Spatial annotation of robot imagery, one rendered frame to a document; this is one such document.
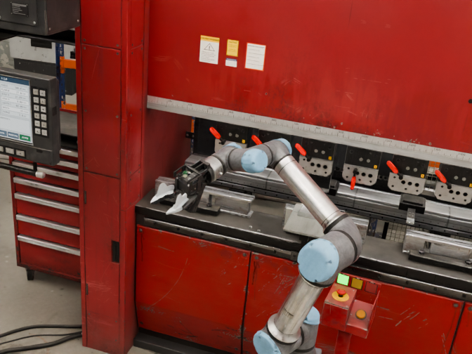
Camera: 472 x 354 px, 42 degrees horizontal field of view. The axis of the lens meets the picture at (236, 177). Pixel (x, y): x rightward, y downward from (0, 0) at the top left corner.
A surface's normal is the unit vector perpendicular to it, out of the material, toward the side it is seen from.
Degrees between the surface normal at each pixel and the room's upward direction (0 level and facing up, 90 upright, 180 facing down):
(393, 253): 0
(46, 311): 0
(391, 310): 90
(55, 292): 0
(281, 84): 90
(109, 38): 90
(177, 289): 90
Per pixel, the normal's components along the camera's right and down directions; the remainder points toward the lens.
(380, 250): 0.08, -0.90
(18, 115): -0.31, 0.37
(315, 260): -0.64, 0.15
